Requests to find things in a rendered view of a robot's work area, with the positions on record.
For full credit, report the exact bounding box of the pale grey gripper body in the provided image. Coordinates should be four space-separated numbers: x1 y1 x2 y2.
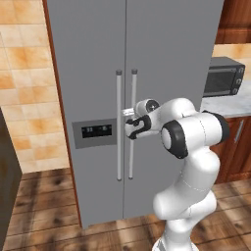
122 108 136 119

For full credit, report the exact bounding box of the grey fridge door with dispenser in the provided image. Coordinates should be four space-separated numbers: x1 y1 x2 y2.
45 0 127 228

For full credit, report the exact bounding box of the brown wooden fridge side panel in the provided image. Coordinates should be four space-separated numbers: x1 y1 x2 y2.
41 0 83 229

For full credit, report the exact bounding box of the plain grey fridge door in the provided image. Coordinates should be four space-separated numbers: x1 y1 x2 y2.
123 0 226 220

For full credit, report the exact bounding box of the dark counter unit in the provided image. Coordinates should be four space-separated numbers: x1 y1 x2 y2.
0 108 23 251

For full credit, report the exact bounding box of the black toaster oven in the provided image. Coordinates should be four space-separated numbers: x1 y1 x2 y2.
203 56 246 98

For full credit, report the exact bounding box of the brown wooden base cupboard door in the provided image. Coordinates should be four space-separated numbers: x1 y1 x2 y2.
209 115 251 184

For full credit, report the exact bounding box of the long silver fridge door handle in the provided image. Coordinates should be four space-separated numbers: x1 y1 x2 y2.
115 69 124 181
127 68 138 180

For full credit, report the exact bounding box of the silver cupboard door handle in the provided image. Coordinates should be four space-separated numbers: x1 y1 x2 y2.
233 119 245 144

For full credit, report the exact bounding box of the brown wooden wall cupboard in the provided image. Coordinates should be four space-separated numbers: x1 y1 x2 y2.
215 0 251 45

